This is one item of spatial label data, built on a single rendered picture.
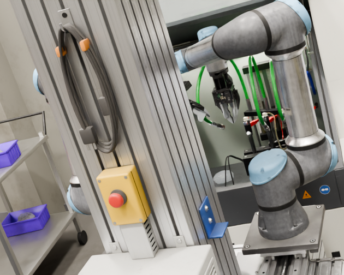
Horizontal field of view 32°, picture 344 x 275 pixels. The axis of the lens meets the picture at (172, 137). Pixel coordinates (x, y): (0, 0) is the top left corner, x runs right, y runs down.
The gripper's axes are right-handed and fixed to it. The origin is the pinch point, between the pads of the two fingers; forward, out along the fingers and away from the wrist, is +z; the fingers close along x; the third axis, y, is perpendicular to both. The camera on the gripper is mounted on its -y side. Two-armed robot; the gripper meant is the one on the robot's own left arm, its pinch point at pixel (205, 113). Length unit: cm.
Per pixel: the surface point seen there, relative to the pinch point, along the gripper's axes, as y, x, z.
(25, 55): -97, -249, -7
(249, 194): 27.5, 8.9, 22.2
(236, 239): 43, -3, 30
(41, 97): -73, -257, 18
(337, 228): 33, 28, 53
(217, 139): -7.2, -35.2, 33.8
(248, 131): -1.3, 0.4, 22.9
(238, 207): 32.4, 3.2, 22.4
